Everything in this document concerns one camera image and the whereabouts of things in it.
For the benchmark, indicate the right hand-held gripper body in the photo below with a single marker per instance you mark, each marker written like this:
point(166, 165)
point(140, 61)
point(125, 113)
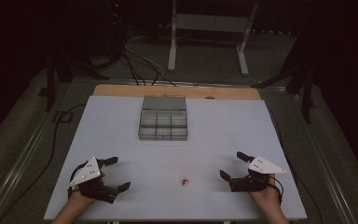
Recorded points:
point(262, 165)

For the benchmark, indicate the small red white item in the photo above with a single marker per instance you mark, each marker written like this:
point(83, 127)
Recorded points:
point(185, 182)

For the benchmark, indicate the person's right hand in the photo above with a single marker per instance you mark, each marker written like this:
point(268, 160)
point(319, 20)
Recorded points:
point(264, 196)

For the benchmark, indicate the black metal stand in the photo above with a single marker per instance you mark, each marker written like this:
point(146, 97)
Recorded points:
point(51, 77)
point(306, 84)

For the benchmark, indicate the metal floor rail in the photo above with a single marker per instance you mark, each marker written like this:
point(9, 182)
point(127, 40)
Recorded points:
point(323, 155)
point(21, 155)

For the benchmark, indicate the white metal stand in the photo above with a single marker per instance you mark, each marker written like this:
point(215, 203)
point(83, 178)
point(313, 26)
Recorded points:
point(208, 23)

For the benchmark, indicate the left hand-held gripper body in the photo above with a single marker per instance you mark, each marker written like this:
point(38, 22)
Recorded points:
point(88, 170)

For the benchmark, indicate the person's left hand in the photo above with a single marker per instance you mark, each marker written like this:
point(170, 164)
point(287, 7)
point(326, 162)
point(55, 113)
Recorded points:
point(81, 196)

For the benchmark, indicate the white table mat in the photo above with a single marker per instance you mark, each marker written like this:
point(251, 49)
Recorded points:
point(167, 161)

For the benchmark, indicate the clear plastic compartment box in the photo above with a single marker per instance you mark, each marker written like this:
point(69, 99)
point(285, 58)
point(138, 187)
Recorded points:
point(163, 119)

